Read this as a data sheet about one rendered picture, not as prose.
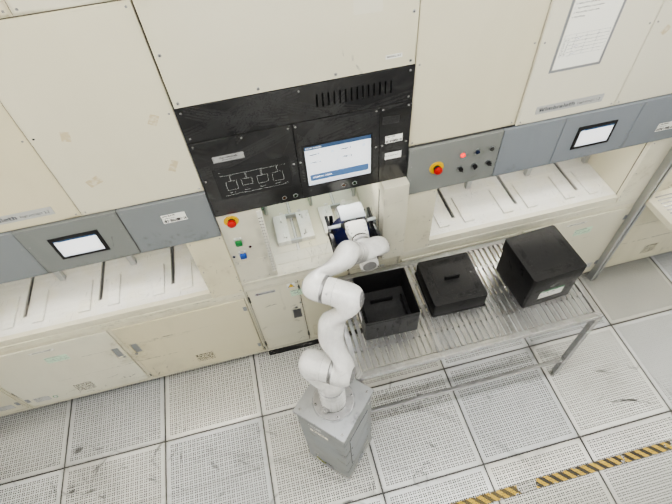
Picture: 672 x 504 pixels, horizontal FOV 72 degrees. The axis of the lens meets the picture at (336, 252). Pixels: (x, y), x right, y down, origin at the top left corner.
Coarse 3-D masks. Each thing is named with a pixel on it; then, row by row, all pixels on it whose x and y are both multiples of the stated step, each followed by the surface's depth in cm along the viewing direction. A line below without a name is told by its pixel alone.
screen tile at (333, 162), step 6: (324, 150) 189; (336, 150) 190; (312, 156) 190; (318, 156) 191; (324, 156) 191; (330, 156) 192; (336, 156) 193; (324, 162) 194; (330, 162) 195; (336, 162) 195; (312, 168) 195; (318, 168) 196; (324, 168) 196; (330, 168) 197
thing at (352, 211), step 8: (344, 208) 221; (352, 208) 220; (360, 208) 220; (368, 208) 233; (344, 216) 217; (352, 216) 217; (360, 216) 217; (368, 216) 233; (328, 224) 228; (368, 224) 234; (376, 224) 226; (328, 232) 240; (376, 232) 223
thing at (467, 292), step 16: (448, 256) 250; (464, 256) 249; (416, 272) 253; (432, 272) 244; (448, 272) 243; (464, 272) 243; (432, 288) 238; (448, 288) 237; (464, 288) 237; (480, 288) 236; (432, 304) 235; (448, 304) 232; (464, 304) 236; (480, 304) 240
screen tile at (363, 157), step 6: (354, 144) 190; (360, 144) 191; (366, 144) 192; (342, 150) 191; (348, 150) 192; (354, 150) 193; (360, 150) 194; (366, 150) 194; (354, 156) 195; (360, 156) 196; (366, 156) 197; (342, 162) 196; (348, 162) 197; (354, 162) 198; (360, 162) 199
